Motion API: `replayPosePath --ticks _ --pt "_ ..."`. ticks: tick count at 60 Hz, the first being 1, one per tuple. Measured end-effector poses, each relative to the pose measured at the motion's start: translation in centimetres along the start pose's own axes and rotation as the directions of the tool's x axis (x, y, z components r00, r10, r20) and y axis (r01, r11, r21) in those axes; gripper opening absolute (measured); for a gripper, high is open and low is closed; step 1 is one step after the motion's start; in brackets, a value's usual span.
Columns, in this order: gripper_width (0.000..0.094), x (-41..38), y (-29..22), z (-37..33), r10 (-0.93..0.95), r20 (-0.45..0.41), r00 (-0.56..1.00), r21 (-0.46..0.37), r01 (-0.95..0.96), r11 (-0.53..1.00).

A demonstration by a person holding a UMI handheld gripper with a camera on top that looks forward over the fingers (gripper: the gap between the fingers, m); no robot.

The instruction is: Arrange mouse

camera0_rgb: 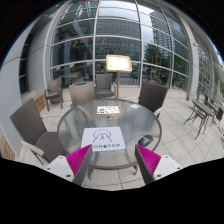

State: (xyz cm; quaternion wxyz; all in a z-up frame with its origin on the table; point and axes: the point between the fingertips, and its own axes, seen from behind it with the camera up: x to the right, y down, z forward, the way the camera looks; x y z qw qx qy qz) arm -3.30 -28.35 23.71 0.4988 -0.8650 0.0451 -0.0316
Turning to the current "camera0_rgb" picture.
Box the colourful menu card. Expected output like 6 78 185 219
97 106 120 114

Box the grey wicker chair far left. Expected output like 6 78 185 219
44 77 63 110

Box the dark wicker chair back-right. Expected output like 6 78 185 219
138 82 168 117

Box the grey wicker chair back-left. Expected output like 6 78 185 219
69 82 95 107

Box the round glass patio table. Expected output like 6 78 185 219
57 99 162 176

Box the grey wicker chair far centre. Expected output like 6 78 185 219
95 73 115 98

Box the gold menu stand sign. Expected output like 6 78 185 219
105 54 133 100

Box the dark metal chair right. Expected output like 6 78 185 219
205 96 223 123

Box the small round side table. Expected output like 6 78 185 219
185 99 214 138

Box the white logo mouse pad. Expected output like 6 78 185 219
81 127 126 152

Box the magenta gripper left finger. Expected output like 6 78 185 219
45 144 94 187

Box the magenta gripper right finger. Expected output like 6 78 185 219
134 144 183 185

